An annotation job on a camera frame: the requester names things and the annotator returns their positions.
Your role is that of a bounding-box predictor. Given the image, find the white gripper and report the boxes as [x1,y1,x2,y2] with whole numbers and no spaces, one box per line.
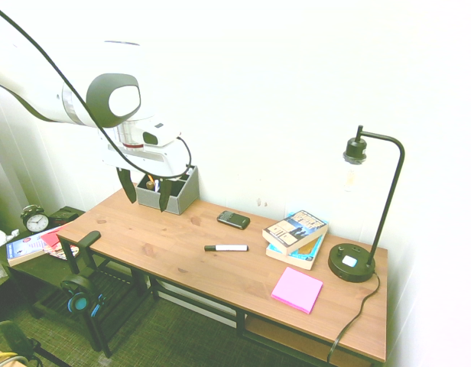
[98,133,190,213]

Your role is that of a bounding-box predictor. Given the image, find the black and white marker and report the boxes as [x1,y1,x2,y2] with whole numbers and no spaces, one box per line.
[203,244,249,253]

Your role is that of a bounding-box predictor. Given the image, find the grey desk organizer holder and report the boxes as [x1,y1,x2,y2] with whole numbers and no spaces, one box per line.
[135,164,200,216]

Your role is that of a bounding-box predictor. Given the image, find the black headphone hanger clamp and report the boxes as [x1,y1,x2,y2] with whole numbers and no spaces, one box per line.
[65,230,102,284]

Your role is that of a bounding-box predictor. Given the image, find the small black box device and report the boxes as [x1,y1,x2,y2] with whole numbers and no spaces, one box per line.
[47,210,80,227]

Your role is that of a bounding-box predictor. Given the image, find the black mobile phone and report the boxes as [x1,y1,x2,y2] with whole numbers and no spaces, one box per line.
[216,210,252,231]

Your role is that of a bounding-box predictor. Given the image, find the black slatted rack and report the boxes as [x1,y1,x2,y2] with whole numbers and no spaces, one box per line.
[31,263,154,359]

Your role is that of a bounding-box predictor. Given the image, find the colourful magazine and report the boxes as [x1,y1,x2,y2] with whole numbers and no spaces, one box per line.
[42,242,80,261]

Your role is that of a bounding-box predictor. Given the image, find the red folder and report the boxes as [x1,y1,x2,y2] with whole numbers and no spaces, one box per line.
[39,225,69,248]

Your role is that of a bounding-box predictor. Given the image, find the black twin bell alarm clock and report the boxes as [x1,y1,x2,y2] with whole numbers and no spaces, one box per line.
[20,204,50,233]

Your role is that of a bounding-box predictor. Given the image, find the black and blue headphones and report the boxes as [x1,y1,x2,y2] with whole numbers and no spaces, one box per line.
[60,274,107,319]

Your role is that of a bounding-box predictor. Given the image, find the dark side table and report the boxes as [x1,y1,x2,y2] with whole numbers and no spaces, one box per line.
[0,206,109,320]

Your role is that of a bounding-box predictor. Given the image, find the blue and white book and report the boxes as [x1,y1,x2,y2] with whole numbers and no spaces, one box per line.
[5,229,50,268]

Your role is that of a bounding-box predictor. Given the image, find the paperback book with dark cover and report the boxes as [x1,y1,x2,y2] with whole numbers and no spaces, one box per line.
[261,209,329,255]

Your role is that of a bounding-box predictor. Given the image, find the light blue paperback book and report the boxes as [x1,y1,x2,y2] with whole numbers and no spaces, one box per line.
[265,232,326,271]

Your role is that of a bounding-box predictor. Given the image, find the pink sticky note pad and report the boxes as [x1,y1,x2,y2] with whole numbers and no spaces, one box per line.
[271,266,324,315]

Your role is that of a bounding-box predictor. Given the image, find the black desk lamp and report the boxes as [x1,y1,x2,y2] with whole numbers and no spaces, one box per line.
[327,125,406,284]

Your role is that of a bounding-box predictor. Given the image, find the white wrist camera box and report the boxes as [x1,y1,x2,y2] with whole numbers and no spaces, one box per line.
[141,121,182,148]

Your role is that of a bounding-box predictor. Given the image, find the wooden desk with black frame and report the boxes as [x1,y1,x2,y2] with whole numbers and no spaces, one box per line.
[56,182,388,367]

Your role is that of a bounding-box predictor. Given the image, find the black stand with yellow cable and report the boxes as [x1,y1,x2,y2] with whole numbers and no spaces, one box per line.
[0,320,44,367]

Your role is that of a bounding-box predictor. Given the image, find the black lamp power cord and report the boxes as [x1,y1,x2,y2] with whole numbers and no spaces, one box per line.
[326,270,382,364]

